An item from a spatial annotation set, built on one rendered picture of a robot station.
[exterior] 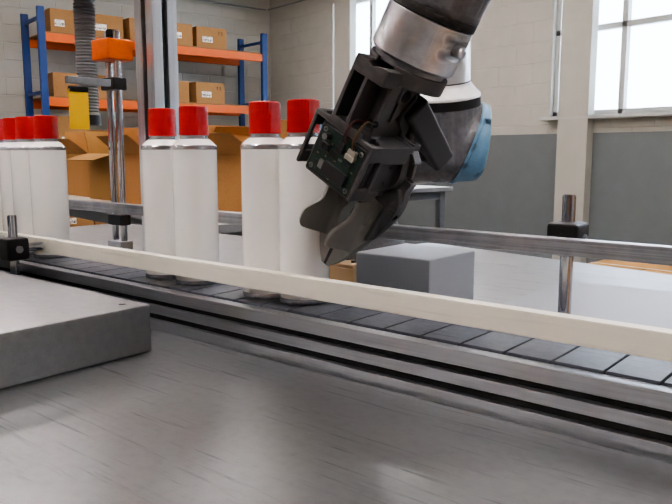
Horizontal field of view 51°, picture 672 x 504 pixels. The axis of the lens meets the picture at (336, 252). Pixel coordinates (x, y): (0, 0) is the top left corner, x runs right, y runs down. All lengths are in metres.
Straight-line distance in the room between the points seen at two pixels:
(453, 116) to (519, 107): 6.12
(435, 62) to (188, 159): 0.34
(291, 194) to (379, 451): 0.30
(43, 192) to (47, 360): 0.44
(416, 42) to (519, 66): 6.62
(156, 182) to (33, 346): 0.28
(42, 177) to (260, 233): 0.45
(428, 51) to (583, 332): 0.25
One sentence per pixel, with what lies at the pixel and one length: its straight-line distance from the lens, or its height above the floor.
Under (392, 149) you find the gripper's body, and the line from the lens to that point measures 0.61.
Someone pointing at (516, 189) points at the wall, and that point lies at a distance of 7.16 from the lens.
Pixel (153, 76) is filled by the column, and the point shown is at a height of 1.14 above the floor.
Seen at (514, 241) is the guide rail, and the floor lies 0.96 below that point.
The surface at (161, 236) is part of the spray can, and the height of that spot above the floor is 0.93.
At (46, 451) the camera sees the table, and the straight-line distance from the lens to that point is 0.54.
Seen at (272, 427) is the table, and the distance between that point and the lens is 0.55.
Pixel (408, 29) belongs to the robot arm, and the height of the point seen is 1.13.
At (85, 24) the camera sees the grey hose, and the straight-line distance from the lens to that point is 1.22.
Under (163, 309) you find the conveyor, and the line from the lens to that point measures 0.83.
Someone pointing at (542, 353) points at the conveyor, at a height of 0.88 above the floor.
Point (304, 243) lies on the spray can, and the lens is 0.71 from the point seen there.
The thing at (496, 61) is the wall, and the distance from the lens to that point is 7.38.
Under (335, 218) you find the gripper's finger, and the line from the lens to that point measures 0.69.
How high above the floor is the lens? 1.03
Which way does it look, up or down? 8 degrees down
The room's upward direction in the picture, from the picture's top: straight up
